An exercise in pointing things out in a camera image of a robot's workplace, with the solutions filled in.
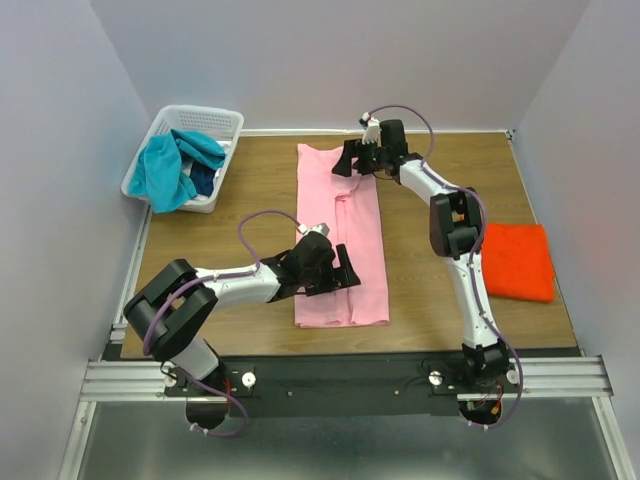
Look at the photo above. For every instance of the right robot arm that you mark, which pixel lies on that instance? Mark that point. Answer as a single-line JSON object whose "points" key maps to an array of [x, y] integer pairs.
{"points": [[457, 231]]}

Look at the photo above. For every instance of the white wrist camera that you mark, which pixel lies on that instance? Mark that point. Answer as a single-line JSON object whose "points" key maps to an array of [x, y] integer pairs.
{"points": [[321, 228], [371, 127]]}

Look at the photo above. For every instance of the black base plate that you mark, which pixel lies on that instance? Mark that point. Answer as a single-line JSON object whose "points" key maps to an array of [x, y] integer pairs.
{"points": [[342, 385]]}

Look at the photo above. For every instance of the white plastic laundry basket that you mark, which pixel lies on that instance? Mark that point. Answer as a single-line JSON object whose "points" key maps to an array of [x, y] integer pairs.
{"points": [[222, 125]]}

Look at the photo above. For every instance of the teal t shirt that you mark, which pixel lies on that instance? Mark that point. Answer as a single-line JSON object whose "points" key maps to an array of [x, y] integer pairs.
{"points": [[162, 168]]}

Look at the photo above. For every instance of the pink t shirt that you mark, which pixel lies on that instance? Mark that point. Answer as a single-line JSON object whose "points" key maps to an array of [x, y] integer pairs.
{"points": [[349, 207]]}

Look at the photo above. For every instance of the orange folded t shirt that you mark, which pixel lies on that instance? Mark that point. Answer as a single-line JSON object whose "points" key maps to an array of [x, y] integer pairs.
{"points": [[517, 264]]}

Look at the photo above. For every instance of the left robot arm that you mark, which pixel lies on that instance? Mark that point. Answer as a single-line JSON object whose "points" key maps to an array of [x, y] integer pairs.
{"points": [[169, 311]]}

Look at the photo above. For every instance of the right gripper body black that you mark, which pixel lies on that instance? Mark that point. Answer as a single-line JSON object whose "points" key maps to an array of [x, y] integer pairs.
{"points": [[369, 160]]}

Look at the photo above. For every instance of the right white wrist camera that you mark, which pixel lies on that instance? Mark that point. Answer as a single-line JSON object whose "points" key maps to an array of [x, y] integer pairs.
{"points": [[371, 127]]}

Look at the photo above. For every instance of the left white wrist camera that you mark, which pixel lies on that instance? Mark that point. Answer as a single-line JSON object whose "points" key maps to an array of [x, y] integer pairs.
{"points": [[321, 228]]}

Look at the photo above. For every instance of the navy blue t shirt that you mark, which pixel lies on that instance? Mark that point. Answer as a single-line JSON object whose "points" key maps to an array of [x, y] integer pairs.
{"points": [[203, 177]]}

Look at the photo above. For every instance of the aluminium frame rail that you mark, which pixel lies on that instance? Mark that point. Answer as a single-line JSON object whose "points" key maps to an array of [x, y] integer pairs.
{"points": [[123, 381]]}

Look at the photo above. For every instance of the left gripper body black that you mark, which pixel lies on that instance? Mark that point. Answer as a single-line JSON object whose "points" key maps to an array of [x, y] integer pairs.
{"points": [[321, 280]]}

